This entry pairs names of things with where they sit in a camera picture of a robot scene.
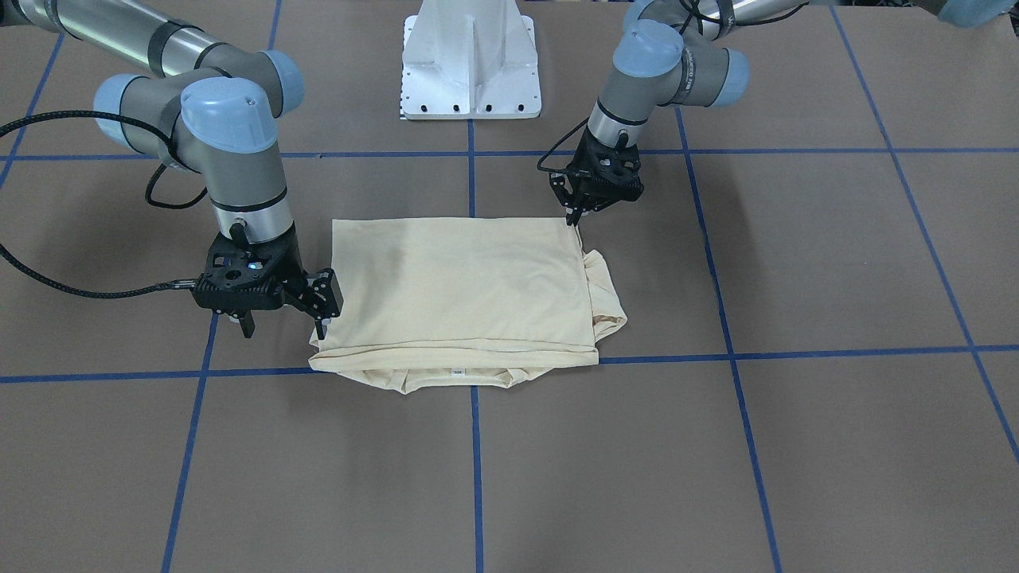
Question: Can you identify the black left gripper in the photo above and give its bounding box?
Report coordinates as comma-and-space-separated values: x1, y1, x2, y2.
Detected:
549, 127, 644, 226

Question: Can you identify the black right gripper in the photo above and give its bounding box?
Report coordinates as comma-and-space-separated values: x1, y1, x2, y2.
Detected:
192, 226, 343, 341

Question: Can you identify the beige long-sleeve printed shirt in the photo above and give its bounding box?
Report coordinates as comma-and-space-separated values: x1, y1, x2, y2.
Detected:
309, 217, 627, 394

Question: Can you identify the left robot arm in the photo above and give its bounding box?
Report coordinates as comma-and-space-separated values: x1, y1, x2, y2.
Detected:
537, 1, 1017, 238

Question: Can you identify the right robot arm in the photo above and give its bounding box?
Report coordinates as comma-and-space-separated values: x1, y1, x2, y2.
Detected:
2, 1, 342, 340

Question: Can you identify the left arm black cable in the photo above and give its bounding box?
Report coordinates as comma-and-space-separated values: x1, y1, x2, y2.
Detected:
537, 118, 591, 179

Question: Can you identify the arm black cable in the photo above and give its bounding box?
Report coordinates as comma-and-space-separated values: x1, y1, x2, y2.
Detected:
0, 110, 209, 301
537, 118, 591, 179

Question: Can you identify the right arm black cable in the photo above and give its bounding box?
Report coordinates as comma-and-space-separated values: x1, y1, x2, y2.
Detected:
0, 110, 209, 301

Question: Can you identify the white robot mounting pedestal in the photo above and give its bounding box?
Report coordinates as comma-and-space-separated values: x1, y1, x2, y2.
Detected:
400, 1, 542, 121

